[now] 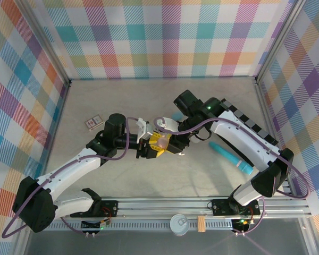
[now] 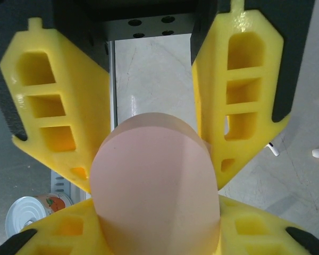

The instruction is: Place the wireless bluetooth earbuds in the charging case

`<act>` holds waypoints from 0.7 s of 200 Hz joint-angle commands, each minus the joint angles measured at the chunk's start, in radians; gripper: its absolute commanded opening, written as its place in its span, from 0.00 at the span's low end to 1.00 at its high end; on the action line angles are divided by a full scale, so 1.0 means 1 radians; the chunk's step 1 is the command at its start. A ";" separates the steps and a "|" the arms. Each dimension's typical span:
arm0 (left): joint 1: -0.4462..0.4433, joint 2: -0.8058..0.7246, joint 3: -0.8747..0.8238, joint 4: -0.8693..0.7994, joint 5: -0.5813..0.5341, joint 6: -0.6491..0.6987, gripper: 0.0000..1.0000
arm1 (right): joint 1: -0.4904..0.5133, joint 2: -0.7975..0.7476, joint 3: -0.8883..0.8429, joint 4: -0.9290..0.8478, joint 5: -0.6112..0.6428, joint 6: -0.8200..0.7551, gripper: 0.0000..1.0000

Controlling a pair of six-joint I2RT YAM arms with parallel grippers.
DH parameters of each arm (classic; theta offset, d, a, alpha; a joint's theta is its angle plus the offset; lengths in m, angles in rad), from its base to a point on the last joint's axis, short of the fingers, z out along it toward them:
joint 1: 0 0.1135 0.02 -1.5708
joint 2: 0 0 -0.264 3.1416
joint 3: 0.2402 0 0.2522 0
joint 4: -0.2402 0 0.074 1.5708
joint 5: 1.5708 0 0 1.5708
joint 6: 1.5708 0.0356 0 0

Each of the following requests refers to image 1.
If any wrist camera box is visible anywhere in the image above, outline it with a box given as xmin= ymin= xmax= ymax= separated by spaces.
xmin=159 ymin=117 xmax=180 ymax=133
xmin=136 ymin=117 xmax=155 ymax=140

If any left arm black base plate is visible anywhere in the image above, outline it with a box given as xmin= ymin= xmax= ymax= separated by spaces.
xmin=70 ymin=199 xmax=119 ymax=219

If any aluminium side rail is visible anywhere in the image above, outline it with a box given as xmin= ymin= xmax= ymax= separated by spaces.
xmin=254 ymin=78 xmax=295 ymax=197
xmin=36 ymin=81 xmax=72 ymax=199

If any slotted grey cable duct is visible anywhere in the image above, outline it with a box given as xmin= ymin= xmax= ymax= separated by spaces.
xmin=31 ymin=221 xmax=235 ymax=231

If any teal cylinder tube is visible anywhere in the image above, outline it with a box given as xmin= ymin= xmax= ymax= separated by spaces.
xmin=208 ymin=141 xmax=254 ymax=176

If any aluminium frame post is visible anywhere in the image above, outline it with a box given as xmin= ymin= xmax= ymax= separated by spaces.
xmin=254 ymin=0 xmax=308 ymax=83
xmin=20 ymin=0 xmax=72 ymax=88

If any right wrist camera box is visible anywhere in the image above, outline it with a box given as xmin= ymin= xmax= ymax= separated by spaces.
xmin=159 ymin=117 xmax=180 ymax=133

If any silver tin can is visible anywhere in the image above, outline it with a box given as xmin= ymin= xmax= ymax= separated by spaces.
xmin=170 ymin=214 xmax=189 ymax=237

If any small card box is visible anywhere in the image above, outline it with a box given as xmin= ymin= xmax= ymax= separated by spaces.
xmin=84 ymin=114 xmax=105 ymax=132

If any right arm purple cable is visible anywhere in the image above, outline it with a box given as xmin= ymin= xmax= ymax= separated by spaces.
xmin=153 ymin=116 xmax=310 ymax=236

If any aluminium mounting rail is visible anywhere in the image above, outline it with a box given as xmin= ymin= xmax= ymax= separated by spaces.
xmin=18 ymin=195 xmax=313 ymax=222

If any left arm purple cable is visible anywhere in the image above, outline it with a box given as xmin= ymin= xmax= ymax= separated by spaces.
xmin=1 ymin=116 xmax=145 ymax=239

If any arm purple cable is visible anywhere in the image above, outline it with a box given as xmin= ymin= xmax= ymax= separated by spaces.
xmin=153 ymin=116 xmax=310 ymax=236
xmin=1 ymin=116 xmax=145 ymax=239

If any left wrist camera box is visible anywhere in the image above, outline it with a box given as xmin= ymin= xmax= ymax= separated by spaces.
xmin=136 ymin=117 xmax=155 ymax=140

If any black grey checkerboard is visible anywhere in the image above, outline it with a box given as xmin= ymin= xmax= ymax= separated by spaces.
xmin=220 ymin=98 xmax=279 ymax=160

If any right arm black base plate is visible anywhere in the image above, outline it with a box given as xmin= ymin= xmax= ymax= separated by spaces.
xmin=211 ymin=198 xmax=262 ymax=217

